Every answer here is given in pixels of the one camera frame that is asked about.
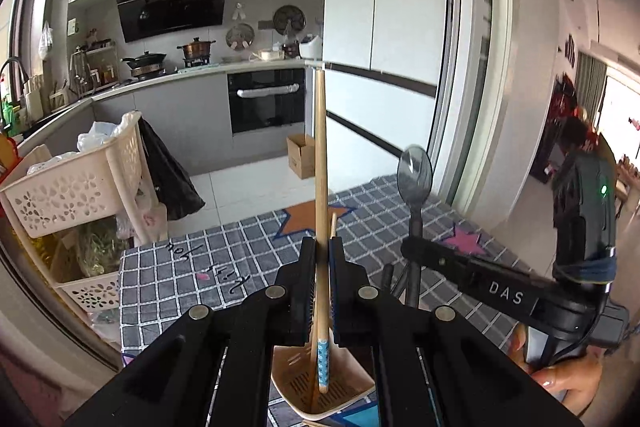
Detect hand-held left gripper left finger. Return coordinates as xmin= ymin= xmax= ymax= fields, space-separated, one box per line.
xmin=65 ymin=237 xmax=319 ymax=427

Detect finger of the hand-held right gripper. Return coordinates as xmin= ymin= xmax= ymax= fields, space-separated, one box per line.
xmin=400 ymin=237 xmax=553 ymax=314

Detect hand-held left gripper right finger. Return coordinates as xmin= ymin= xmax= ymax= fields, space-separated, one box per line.
xmin=327 ymin=236 xmax=585 ymax=427

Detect dark translucent plastic spoon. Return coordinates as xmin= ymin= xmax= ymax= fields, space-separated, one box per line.
xmin=396 ymin=145 xmax=434 ymax=308
xmin=382 ymin=263 xmax=402 ymax=301

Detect beige plastic utensil holder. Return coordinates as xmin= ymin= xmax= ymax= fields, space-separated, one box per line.
xmin=270 ymin=343 xmax=377 ymax=421

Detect person's right hand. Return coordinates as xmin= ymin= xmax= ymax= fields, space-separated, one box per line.
xmin=510 ymin=324 xmax=603 ymax=425

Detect grey checked star tablecloth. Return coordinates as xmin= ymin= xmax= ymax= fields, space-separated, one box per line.
xmin=119 ymin=174 xmax=543 ymax=427

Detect bright window with curtain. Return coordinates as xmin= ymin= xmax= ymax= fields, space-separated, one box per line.
xmin=574 ymin=51 xmax=640 ymax=180

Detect cardboard box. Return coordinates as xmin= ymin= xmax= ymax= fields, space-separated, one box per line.
xmin=286 ymin=134 xmax=316 ymax=180

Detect black hanging bag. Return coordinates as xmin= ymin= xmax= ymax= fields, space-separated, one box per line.
xmin=137 ymin=117 xmax=206 ymax=222

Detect black built-in oven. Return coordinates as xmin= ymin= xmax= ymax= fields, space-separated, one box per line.
xmin=226 ymin=68 xmax=307 ymax=137

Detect green vegetables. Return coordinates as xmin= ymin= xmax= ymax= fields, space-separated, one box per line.
xmin=75 ymin=221 xmax=132 ymax=279

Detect grey kitchen countertop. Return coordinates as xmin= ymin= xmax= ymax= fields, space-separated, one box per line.
xmin=20 ymin=58 xmax=326 ymax=142

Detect beige plastic storage cart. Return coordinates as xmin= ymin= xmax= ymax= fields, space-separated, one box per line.
xmin=0 ymin=110 xmax=169 ymax=324

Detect silver round steamer rack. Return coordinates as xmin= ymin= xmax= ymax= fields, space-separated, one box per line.
xmin=225 ymin=22 xmax=255 ymax=51

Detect white refrigerator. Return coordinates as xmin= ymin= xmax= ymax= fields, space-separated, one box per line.
xmin=322 ymin=0 xmax=452 ymax=208

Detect copper pot with lid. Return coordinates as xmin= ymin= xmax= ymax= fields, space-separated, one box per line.
xmin=176 ymin=37 xmax=217 ymax=60

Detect dark round hanging rack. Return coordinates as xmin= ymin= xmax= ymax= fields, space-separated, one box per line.
xmin=272 ymin=5 xmax=306 ymax=33

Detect black wok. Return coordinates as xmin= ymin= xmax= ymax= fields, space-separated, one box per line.
xmin=121 ymin=51 xmax=168 ymax=71

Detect spice rack with jars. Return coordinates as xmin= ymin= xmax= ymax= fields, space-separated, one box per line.
xmin=70 ymin=39 xmax=122 ymax=94

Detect black range hood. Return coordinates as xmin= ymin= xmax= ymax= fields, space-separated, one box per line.
xmin=114 ymin=0 xmax=230 ymax=44

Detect white hanging plastic bag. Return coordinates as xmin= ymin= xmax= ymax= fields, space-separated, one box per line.
xmin=38 ymin=21 xmax=55 ymax=61

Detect kitchen faucet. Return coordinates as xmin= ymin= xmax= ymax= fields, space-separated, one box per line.
xmin=0 ymin=58 xmax=29 ymax=108

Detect white towel on oven handle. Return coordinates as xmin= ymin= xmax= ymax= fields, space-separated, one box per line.
xmin=237 ymin=82 xmax=301 ymax=100

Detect sliding glass door frame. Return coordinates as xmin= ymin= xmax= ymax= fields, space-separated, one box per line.
xmin=434 ymin=0 xmax=517 ymax=229

